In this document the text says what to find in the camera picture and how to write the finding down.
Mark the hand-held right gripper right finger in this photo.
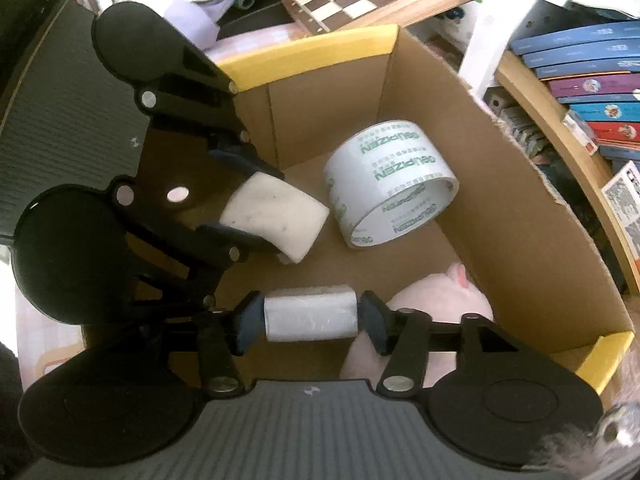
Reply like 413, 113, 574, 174
357, 290, 523, 397

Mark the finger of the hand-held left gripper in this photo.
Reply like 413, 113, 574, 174
135, 40, 287, 182
111, 182, 282, 312

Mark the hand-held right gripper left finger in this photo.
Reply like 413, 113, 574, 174
127, 290, 264, 397

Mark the white soap bar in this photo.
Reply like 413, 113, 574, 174
219, 171, 331, 264

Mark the small white bag roll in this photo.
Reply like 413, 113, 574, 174
263, 285, 360, 343

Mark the pink plush pig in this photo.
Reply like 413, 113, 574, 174
340, 262, 496, 391

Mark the white green-printed tape roll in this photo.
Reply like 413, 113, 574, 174
322, 120, 459, 250

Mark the yellow cardboard box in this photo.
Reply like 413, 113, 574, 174
40, 24, 636, 411

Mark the lavender garment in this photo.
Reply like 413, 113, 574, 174
165, 0, 236, 51

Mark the grey fluffy tuft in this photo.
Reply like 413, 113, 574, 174
530, 400, 640, 480

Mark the white printed booklet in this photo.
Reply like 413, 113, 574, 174
601, 160, 640, 261

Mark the white wooden bookshelf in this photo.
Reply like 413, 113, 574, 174
470, 0, 640, 296

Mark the row of blue picture books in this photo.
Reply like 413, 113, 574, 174
510, 20, 640, 171

